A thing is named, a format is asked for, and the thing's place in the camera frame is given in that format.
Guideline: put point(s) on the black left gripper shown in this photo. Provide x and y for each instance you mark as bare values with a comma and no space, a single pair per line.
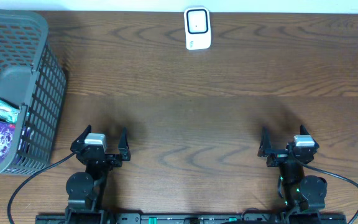
101,157

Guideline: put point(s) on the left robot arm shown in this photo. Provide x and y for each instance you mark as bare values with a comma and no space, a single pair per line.
86,189

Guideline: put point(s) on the grey plastic mesh basket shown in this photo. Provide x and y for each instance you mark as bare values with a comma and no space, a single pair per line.
32,80

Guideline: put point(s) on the mint green wipes pack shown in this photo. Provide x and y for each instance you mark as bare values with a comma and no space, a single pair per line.
8,113

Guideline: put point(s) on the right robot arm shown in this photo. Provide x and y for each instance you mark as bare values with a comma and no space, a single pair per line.
303,194

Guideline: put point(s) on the white barcode scanner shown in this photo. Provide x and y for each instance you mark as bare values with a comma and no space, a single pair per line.
197,28

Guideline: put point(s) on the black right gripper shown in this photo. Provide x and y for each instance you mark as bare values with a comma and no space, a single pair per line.
278,156

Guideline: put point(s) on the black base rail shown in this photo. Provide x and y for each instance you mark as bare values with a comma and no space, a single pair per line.
136,218

